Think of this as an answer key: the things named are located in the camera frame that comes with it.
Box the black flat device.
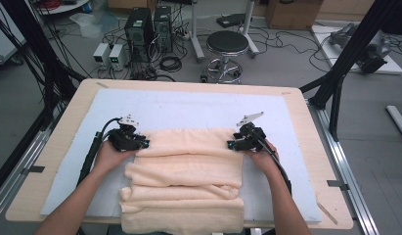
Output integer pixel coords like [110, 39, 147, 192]
[216, 13, 246, 28]

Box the wooden table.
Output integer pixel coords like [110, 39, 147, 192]
[5, 77, 354, 231]

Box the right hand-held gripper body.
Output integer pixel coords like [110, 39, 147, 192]
[234, 112, 267, 153]

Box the cream towel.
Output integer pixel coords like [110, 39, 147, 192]
[118, 127, 246, 235]

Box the white floor board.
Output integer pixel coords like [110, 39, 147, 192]
[311, 23, 402, 75]

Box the black machine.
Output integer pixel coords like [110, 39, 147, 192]
[359, 33, 392, 74]

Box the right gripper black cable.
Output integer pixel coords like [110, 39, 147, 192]
[253, 130, 293, 196]

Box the round white table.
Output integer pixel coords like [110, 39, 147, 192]
[35, 0, 92, 16]

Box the large black computer tower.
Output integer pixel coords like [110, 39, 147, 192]
[124, 7, 156, 63]

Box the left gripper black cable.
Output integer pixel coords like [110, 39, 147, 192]
[75, 117, 123, 187]

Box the aluminium rail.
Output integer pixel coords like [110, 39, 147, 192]
[0, 107, 65, 223]
[307, 97, 380, 235]

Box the white tube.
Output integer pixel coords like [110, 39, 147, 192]
[385, 105, 402, 142]

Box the clear plastic bag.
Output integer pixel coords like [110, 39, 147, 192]
[69, 12, 118, 38]

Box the black tape strip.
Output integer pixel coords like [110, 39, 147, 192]
[327, 179, 349, 191]
[21, 165, 46, 175]

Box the black metal frame strut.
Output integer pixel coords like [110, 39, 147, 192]
[299, 0, 402, 142]

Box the white foam mat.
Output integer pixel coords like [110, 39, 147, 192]
[40, 88, 323, 224]

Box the coil of black cable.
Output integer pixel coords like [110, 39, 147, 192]
[158, 56, 183, 72]

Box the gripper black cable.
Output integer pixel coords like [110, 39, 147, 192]
[253, 130, 293, 196]
[75, 117, 123, 187]

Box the white desk leg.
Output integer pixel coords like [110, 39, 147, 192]
[241, 0, 260, 58]
[190, 0, 206, 63]

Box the person's right hand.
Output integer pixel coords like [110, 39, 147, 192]
[243, 140, 281, 179]

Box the black frame with cables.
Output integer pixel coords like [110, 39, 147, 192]
[0, 0, 87, 131]

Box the grey machine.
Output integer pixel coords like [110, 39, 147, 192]
[329, 23, 357, 47]

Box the slim black computer tower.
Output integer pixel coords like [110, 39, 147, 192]
[153, 5, 173, 53]

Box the black round stool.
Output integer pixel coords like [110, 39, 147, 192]
[201, 30, 250, 84]

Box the cardboard box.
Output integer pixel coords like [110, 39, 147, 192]
[265, 0, 324, 31]

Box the white power supply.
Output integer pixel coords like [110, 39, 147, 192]
[109, 43, 128, 71]
[93, 42, 112, 68]

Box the person's left hand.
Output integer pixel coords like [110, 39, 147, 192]
[92, 140, 138, 177]

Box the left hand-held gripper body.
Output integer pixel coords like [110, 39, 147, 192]
[107, 115, 148, 153]

